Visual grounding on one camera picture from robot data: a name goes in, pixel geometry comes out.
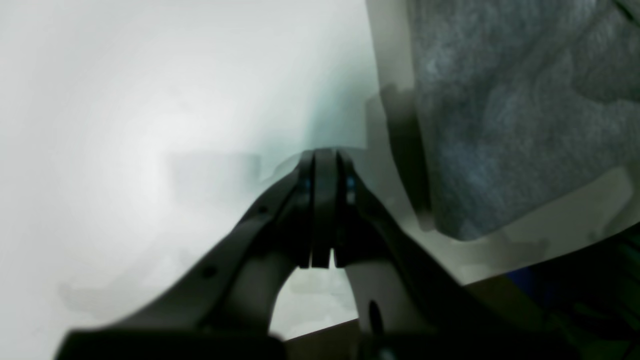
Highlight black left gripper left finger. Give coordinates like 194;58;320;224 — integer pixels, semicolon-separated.
55;150;330;360

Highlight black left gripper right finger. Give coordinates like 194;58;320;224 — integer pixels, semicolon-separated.
333;150;576;360

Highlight grey T-shirt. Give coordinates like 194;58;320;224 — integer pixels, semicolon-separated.
410;0;640;240

